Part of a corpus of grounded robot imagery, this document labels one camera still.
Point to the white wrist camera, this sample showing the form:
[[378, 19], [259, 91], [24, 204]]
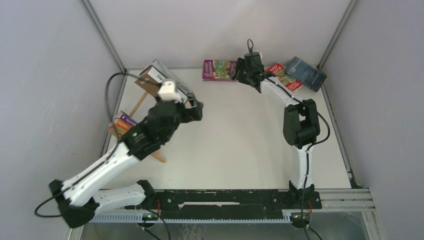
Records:
[[168, 91], [255, 50]]

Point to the wooden book rack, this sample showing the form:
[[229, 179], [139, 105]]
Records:
[[135, 103]]

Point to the grey ianra book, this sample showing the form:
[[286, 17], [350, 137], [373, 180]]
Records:
[[165, 73]]

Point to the orange Treehouse book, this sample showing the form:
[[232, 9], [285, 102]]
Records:
[[121, 126]]

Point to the dark blue book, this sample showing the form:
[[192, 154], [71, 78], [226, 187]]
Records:
[[309, 76]]

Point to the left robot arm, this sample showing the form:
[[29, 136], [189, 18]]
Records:
[[82, 197]]

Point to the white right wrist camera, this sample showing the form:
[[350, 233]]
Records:
[[255, 50]]

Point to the purple white cartoon book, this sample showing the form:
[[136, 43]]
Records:
[[125, 118]]

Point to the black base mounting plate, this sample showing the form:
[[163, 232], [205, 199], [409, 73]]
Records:
[[228, 204]]

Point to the red Treehouse book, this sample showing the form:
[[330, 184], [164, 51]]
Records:
[[289, 82]]

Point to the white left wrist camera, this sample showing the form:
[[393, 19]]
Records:
[[168, 91]]

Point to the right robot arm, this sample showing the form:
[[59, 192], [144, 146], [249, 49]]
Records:
[[301, 125]]

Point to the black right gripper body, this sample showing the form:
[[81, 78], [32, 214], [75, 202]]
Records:
[[244, 74]]

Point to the purple Treehouse book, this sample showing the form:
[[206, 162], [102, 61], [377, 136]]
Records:
[[218, 70]]

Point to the brown white Decorate book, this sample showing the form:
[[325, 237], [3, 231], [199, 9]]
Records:
[[150, 83]]

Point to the aluminium frame rail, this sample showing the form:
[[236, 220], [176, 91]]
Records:
[[333, 201]]

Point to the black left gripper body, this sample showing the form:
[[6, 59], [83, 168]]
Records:
[[183, 115]]

